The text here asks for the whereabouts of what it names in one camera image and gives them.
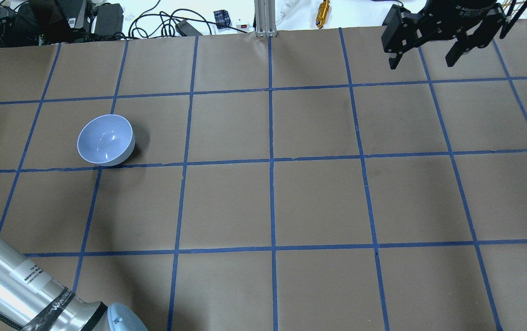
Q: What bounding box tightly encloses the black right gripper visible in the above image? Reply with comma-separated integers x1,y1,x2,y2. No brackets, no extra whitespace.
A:
381,0,507,70

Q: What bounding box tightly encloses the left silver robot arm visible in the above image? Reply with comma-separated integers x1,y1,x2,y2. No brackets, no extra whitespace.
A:
0,237,147,331

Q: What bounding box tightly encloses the blue ceramic bowl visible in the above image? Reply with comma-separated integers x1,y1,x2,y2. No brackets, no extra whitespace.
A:
77,114,136,167

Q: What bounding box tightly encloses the gold metal cylinder tool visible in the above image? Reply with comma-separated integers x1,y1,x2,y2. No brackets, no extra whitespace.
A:
314,0,330,29

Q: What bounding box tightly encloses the small blue plaid object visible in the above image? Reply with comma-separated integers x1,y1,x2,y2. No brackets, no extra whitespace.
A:
213,9,231,29

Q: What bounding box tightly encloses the black power adapter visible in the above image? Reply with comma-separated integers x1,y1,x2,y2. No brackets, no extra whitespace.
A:
176,20,203,36

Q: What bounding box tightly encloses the black laptop power brick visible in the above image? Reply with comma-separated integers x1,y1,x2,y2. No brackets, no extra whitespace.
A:
93,3,124,36

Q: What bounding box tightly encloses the aluminium frame post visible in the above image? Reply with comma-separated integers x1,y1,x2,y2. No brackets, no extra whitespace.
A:
253,0,278,38

